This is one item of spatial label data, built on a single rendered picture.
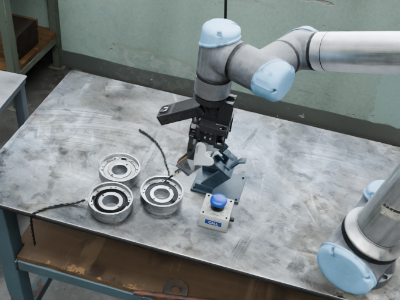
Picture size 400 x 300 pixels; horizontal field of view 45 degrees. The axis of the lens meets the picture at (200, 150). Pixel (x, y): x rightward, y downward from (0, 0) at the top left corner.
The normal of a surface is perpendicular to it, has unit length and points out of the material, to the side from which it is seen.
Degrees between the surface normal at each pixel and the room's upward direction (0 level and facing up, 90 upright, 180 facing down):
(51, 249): 0
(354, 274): 98
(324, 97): 90
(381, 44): 50
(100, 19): 90
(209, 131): 90
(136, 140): 0
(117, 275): 0
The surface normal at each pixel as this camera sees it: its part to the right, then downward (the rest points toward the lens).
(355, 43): -0.59, -0.29
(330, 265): -0.66, 0.54
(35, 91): 0.11, -0.75
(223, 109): -0.28, 0.61
